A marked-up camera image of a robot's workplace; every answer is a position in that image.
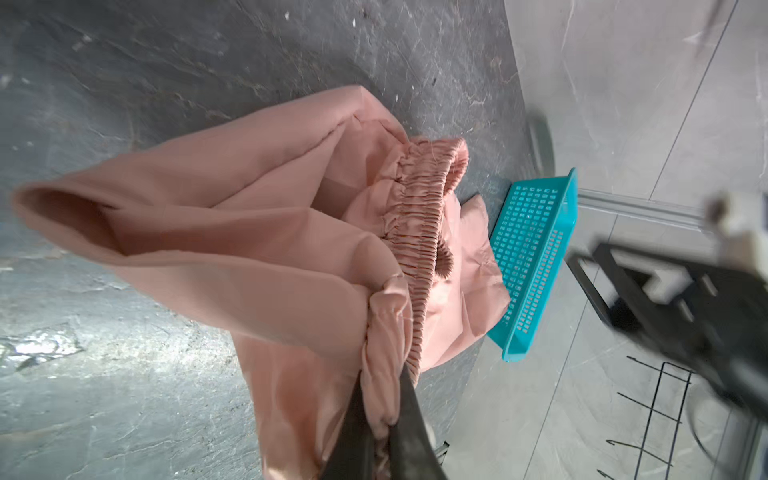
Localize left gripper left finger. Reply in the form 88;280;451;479
320;375;375;480

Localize teal plastic basket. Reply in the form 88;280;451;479
488;169;578;363

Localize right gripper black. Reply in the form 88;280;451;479
566;242;767;420

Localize aluminium frame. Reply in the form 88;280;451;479
575;187;768;480

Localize pink shorts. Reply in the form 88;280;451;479
13;85;510;479

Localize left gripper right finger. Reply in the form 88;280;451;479
389;367;447;480

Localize black wire hook rack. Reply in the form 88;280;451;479
605;355;695;479

